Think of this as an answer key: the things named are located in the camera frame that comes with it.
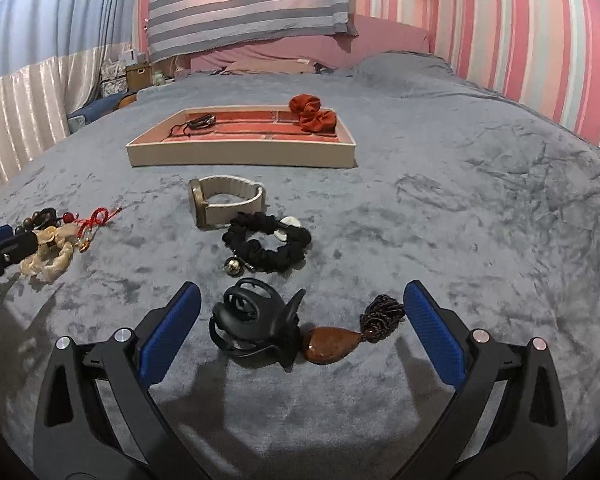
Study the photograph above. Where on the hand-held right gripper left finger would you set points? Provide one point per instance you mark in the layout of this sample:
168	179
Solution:
172	335

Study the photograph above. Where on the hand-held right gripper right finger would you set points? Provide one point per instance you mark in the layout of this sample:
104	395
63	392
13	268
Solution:
435	335

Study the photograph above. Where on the cream scrunchie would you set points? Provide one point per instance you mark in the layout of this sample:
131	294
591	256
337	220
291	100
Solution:
55	260

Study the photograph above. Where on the black hair claw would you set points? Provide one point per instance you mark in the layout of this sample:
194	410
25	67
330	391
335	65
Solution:
260	325

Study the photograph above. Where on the black scrunchie with white flower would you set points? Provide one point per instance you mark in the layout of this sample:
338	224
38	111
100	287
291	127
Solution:
250	247

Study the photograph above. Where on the beige tray with red lining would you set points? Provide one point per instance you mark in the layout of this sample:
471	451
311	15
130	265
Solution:
230	156

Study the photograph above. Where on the blue cushion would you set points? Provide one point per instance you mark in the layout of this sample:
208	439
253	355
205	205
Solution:
95	110

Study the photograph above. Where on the floral storage bag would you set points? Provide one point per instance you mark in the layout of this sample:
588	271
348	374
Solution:
112	77

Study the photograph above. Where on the cardboard box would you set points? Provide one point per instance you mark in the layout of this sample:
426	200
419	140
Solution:
139	77

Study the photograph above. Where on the green bottle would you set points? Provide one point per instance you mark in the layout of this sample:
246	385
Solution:
159	79

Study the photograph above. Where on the blue and cream curtain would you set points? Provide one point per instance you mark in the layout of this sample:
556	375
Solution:
55	20

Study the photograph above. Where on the white tissue box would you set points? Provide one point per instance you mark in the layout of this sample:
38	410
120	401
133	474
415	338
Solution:
134	56

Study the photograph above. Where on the red scrunchie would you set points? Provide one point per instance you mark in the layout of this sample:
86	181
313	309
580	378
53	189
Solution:
315	120

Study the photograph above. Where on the grey striped hanging cloth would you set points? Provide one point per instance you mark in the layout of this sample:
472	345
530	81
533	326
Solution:
250	5

